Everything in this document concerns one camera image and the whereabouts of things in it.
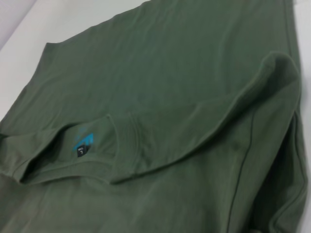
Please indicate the dark green FREE! t-shirt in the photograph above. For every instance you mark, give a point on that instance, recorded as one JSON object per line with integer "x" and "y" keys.
{"x": 158, "y": 97}

